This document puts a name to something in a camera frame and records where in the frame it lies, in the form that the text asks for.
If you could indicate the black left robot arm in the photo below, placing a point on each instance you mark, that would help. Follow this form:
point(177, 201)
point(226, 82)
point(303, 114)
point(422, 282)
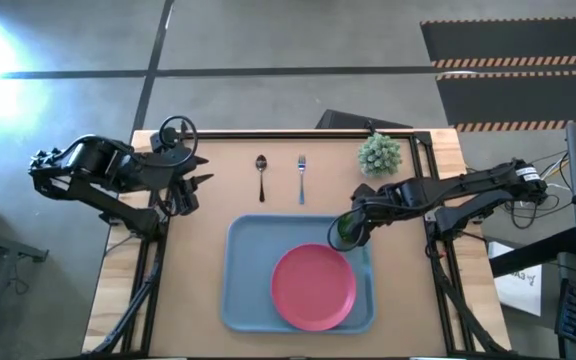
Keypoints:
point(93, 160)

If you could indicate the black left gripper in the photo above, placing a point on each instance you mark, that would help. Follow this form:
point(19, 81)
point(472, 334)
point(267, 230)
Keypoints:
point(178, 170)

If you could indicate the blue-grey plastic tray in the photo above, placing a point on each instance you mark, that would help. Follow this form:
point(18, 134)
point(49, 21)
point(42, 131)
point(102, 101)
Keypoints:
point(253, 250)

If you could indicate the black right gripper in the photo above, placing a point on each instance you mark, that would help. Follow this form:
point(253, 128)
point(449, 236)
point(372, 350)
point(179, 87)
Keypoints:
point(373, 202)

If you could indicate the black hazard-striped floor mat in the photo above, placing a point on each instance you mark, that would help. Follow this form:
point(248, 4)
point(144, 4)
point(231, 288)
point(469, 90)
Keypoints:
point(518, 100)
point(508, 40)

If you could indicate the pink round plate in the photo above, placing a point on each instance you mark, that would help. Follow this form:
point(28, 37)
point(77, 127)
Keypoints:
point(313, 287)

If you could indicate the small green potted plant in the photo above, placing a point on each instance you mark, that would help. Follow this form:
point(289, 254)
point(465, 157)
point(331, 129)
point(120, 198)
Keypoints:
point(379, 155)

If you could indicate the black flat panel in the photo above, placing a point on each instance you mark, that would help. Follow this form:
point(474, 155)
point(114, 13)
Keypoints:
point(348, 120)

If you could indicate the black beam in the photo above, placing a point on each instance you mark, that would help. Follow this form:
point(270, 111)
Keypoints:
point(533, 252)

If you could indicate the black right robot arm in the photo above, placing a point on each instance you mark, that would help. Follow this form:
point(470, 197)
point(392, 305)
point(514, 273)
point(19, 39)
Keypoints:
point(468, 187)

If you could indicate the dark metal spoon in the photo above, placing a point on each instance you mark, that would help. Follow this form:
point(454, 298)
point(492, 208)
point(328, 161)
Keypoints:
point(261, 162)

